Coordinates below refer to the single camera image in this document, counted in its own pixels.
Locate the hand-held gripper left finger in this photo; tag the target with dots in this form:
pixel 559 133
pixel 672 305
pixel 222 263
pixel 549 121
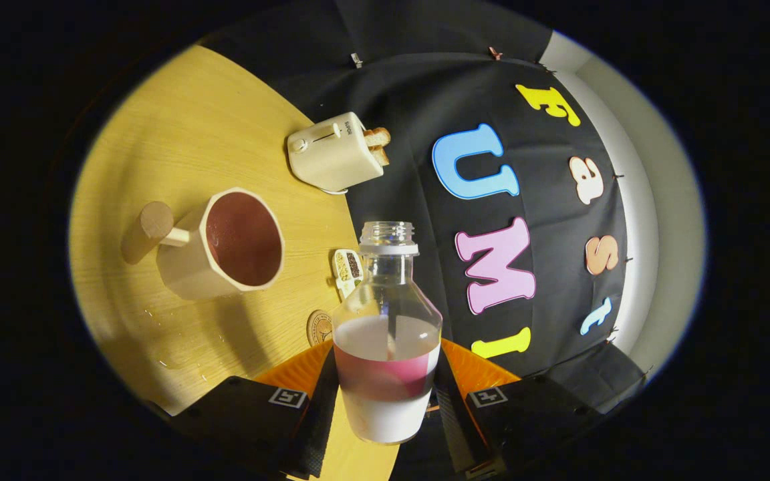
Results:
pixel 321 427

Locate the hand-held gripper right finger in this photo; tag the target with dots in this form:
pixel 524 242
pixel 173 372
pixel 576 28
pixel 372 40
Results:
pixel 455 427

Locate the clear juice bottle white label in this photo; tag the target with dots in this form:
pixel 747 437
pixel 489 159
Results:
pixel 387 401

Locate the round wooden coaster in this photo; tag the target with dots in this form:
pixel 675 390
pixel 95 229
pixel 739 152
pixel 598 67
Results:
pixel 319 327

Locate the small white seasoning dish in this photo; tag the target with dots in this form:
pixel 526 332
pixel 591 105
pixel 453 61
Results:
pixel 348 270

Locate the cream toaster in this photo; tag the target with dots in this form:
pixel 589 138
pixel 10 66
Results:
pixel 331 157

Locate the toast slice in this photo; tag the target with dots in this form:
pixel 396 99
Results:
pixel 380 157
pixel 378 137

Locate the black backdrop cloth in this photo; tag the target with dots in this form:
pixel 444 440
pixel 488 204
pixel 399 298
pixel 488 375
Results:
pixel 418 93

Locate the wooden table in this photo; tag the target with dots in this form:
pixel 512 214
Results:
pixel 178 113

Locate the small white clip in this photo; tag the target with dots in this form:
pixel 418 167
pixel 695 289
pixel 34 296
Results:
pixel 356 60

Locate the small red clip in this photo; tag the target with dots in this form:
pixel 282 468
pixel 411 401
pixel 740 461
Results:
pixel 495 52

